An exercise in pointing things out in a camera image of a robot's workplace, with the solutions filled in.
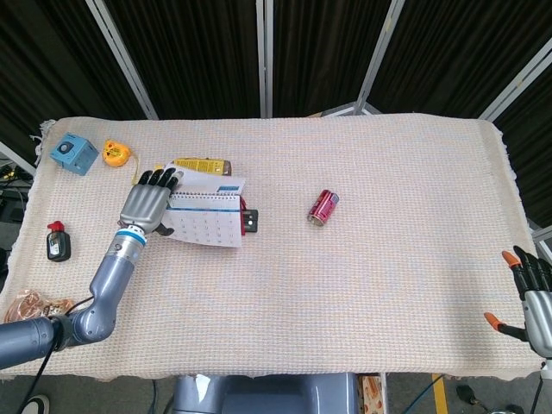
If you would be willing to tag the clear bag of bread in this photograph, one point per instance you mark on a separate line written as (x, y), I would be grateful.
(26, 306)

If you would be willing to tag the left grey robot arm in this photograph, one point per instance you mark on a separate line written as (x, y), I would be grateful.
(99, 297)

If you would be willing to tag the orange printed carton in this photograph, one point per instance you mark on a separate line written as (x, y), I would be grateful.
(371, 397)

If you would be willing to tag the red soda can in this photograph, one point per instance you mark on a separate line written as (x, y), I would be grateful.
(322, 208)

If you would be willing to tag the white spiral desk calendar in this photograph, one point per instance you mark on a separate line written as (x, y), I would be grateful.
(207, 224)

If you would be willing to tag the black floor object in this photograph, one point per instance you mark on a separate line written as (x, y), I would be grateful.
(466, 394)

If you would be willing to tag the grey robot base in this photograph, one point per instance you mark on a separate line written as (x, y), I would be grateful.
(267, 394)

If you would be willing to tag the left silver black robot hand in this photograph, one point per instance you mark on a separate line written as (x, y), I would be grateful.
(144, 205)

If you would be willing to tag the black bottle with red cap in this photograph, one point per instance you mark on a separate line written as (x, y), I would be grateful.
(58, 246)

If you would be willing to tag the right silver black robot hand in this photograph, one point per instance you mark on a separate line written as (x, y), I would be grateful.
(539, 312)

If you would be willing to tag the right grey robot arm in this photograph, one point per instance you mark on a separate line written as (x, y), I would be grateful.
(547, 371)

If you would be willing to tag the yellow tape measure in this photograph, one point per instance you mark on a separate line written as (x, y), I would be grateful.
(114, 154)

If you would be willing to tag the beige woven tablecloth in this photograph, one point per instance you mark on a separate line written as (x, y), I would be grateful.
(345, 280)

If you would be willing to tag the white and black shoe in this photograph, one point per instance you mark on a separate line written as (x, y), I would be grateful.
(36, 405)

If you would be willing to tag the small blue cardboard box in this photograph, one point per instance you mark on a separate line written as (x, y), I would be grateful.
(73, 153)

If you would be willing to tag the black folding screen with frames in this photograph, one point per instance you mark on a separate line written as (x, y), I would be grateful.
(207, 52)

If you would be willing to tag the yellow label tea bottle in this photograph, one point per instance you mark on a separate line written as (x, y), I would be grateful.
(207, 166)

